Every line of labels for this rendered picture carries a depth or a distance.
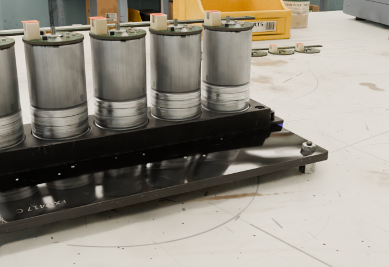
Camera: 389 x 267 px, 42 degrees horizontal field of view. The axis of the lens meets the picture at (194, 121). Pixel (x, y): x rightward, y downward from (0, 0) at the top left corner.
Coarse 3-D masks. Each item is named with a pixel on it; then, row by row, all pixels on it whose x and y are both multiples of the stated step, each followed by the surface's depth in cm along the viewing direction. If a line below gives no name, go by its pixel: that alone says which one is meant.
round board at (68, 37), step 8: (40, 32) 22; (56, 32) 22; (64, 32) 22; (72, 32) 22; (24, 40) 20; (32, 40) 20; (40, 40) 20; (48, 40) 20; (64, 40) 21; (72, 40) 21; (80, 40) 21
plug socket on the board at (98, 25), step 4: (92, 20) 22; (96, 20) 22; (100, 20) 22; (104, 20) 22; (92, 24) 22; (96, 24) 22; (100, 24) 22; (104, 24) 22; (92, 28) 22; (96, 28) 22; (100, 28) 22; (104, 28) 22; (92, 32) 22; (96, 32) 22; (100, 32) 22; (104, 32) 22
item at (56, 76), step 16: (48, 32) 22; (32, 48) 20; (48, 48) 20; (64, 48) 20; (80, 48) 21; (32, 64) 21; (48, 64) 20; (64, 64) 21; (80, 64) 21; (32, 80) 21; (48, 80) 21; (64, 80) 21; (80, 80) 21; (32, 96) 21; (48, 96) 21; (64, 96) 21; (80, 96) 22; (32, 112) 22; (48, 112) 21; (64, 112) 21; (80, 112) 22; (32, 128) 22; (48, 128) 21; (64, 128) 21; (80, 128) 22
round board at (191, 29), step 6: (180, 24) 25; (186, 24) 24; (150, 30) 23; (156, 30) 23; (162, 30) 23; (168, 30) 23; (174, 30) 23; (180, 30) 23; (192, 30) 23; (198, 30) 23
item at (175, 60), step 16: (160, 48) 23; (176, 48) 23; (192, 48) 23; (160, 64) 23; (176, 64) 23; (192, 64) 23; (160, 80) 24; (176, 80) 23; (192, 80) 24; (160, 96) 24; (176, 96) 24; (192, 96) 24; (160, 112) 24; (176, 112) 24; (192, 112) 24
